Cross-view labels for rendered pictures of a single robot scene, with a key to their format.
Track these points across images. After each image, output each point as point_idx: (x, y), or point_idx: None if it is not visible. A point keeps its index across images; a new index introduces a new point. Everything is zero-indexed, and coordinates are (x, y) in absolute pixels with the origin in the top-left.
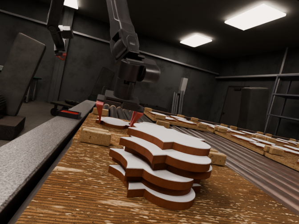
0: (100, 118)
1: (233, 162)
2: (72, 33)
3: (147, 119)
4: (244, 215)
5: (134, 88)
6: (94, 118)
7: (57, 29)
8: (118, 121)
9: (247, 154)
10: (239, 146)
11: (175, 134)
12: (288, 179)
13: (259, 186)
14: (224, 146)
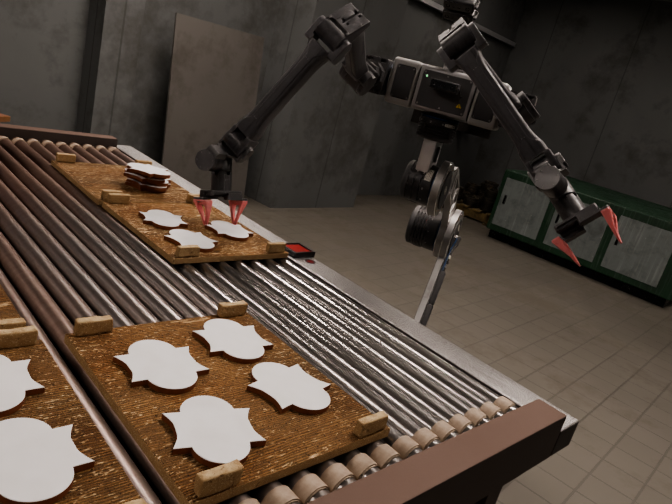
0: (231, 218)
1: (74, 217)
2: (547, 176)
3: (259, 320)
4: (105, 179)
5: (211, 177)
6: (259, 239)
7: (532, 176)
8: (228, 230)
9: (13, 248)
10: (1, 272)
11: (146, 169)
12: (7, 210)
13: (71, 197)
14: (61, 250)
